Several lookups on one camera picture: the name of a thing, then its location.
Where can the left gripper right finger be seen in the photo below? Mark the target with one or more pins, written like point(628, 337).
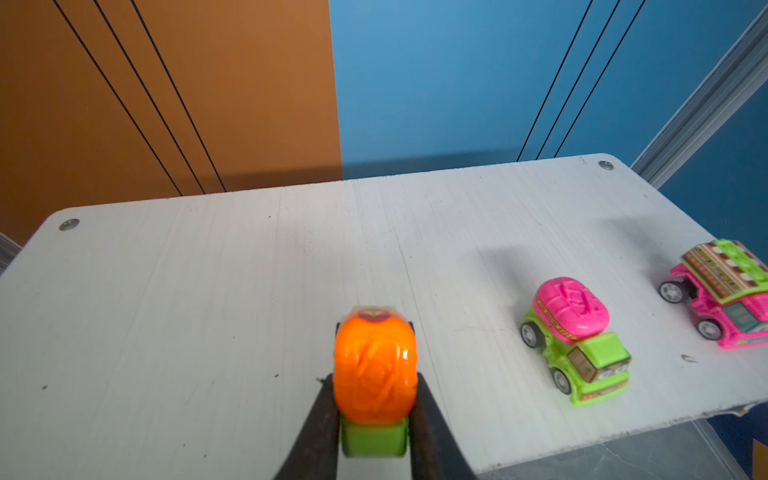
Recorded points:
point(434, 452)

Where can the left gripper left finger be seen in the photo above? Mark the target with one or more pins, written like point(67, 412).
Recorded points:
point(315, 452)

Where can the green orange toy car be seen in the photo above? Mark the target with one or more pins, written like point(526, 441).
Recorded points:
point(375, 379)

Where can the pink green toy car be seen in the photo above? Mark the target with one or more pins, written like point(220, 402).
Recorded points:
point(568, 324)

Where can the pink green toy truck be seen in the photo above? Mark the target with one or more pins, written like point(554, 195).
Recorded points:
point(725, 285)

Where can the white two-tier shelf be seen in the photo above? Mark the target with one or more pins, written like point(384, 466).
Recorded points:
point(186, 338)

